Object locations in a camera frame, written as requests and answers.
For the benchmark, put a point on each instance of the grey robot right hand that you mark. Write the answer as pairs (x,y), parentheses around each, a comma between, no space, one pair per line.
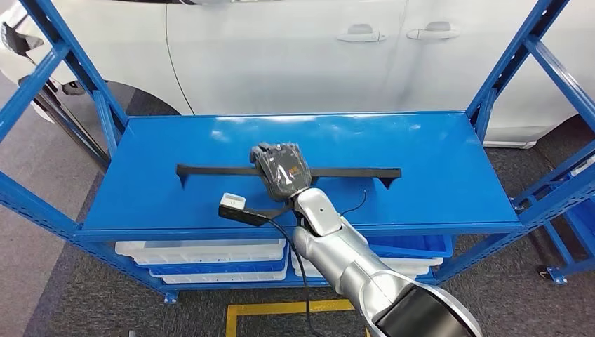
(281,169)

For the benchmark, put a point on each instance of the long black plastic part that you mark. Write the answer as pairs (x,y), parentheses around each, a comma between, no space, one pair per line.
(353,172)

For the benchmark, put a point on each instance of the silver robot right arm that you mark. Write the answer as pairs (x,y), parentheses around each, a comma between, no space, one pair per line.
(344,260)

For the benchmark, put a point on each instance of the blue metal shelf rack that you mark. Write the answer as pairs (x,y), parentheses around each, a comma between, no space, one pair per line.
(553,232)
(418,153)

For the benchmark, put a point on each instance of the white car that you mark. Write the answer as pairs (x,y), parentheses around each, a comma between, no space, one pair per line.
(279,56)

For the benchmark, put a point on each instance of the large white plastic bin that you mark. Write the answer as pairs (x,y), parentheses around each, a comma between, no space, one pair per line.
(200,251)

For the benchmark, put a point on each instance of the yellow floor tape square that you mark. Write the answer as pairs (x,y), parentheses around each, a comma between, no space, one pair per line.
(279,308)

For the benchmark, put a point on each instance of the grey metal stand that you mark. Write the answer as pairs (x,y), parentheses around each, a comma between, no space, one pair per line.
(69,123)

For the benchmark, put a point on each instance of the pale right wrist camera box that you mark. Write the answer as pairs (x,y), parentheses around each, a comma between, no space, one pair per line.
(232,201)

